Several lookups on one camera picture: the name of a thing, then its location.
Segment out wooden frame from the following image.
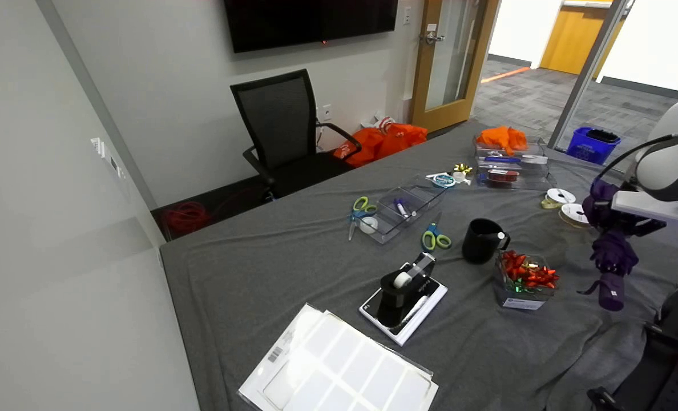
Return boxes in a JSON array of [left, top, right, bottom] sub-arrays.
[[410, 0, 503, 137]]

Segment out orange crumpled cloth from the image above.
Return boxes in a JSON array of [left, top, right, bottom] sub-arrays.
[[476, 123, 532, 158]]

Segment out black tape dispenser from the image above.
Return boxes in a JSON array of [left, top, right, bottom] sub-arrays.
[[374, 252, 438, 329]]

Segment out gray table cloth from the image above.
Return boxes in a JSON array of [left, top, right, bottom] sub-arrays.
[[158, 117, 678, 411]]

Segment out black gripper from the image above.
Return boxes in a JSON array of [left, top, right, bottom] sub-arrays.
[[615, 209, 669, 241]]

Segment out clear plastic tray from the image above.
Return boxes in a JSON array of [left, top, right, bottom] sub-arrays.
[[359, 181, 448, 247]]

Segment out teal ribbon spool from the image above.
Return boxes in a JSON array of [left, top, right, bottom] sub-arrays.
[[427, 172, 459, 192]]

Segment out white tape roll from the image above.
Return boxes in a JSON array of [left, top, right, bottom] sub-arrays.
[[356, 216, 383, 236]]

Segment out white spool with gold ribbon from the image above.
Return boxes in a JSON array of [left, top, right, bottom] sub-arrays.
[[542, 186, 581, 212], [560, 201, 593, 228]]

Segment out yellow wooden door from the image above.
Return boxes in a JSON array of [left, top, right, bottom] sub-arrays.
[[539, 2, 607, 79]]

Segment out purple umbrella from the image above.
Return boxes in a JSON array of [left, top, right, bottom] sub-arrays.
[[579, 178, 647, 316]]

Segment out blue bin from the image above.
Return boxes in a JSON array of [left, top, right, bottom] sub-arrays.
[[564, 126, 623, 168]]

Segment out orange bag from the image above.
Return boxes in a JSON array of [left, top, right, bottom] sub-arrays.
[[332, 121, 431, 172]]

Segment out black mesh office chair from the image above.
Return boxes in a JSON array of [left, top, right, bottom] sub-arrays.
[[228, 67, 366, 201]]

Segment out black wall television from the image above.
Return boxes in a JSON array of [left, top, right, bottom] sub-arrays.
[[221, 0, 399, 56]]

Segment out white label sheets stack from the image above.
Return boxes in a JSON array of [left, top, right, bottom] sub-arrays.
[[236, 301, 442, 411]]

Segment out white wall outlet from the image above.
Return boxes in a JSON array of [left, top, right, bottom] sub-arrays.
[[89, 134, 125, 182]]

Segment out green blue scissors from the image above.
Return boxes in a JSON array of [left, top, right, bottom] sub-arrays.
[[345, 194, 380, 243], [421, 220, 455, 253]]

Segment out clear box of red bows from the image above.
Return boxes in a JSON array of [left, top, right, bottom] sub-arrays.
[[493, 249, 561, 316]]

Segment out black mug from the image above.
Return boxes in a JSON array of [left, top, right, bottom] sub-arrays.
[[459, 217, 515, 268]]

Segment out clear acrylic organizer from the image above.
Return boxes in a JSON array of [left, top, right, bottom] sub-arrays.
[[472, 144, 552, 189]]

